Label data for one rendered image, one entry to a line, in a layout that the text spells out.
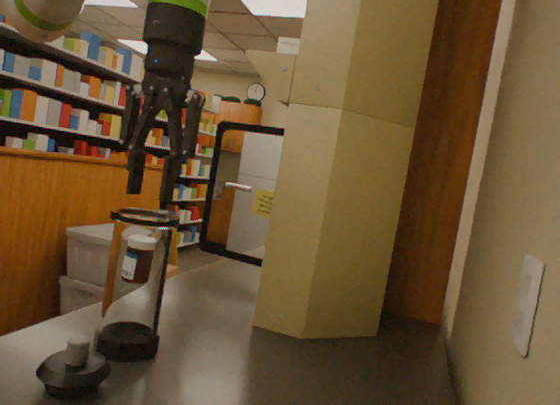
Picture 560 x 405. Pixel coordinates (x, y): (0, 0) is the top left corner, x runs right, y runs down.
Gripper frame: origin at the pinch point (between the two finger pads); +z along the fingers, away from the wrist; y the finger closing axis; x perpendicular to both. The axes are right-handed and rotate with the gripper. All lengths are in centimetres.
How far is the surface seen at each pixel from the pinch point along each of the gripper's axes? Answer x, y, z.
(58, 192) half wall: -176, 182, 35
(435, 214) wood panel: -62, -46, 0
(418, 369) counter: -27, -47, 28
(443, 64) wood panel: -62, -41, -39
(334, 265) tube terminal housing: -28.7, -27.1, 12.8
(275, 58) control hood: -25.3, -8.1, -27.3
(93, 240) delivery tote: -177, 151, 61
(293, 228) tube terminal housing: -25.3, -18.0, 6.5
